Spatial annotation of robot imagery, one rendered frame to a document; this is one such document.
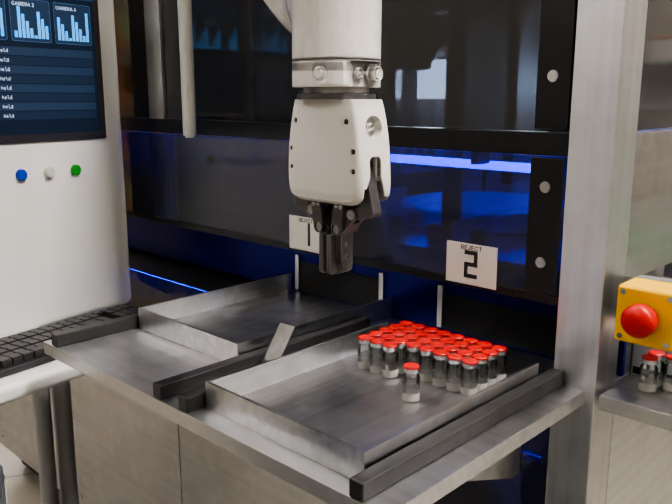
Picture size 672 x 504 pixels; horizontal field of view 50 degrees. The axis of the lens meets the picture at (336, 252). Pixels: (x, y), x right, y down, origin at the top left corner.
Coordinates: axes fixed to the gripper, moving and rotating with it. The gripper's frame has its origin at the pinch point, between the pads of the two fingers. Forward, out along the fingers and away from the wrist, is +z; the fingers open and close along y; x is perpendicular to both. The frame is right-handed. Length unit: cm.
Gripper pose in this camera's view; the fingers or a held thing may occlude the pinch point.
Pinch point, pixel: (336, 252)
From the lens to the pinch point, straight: 72.6
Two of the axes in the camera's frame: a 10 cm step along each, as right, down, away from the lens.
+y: -7.2, -1.5, 6.8
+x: -6.9, 1.5, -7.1
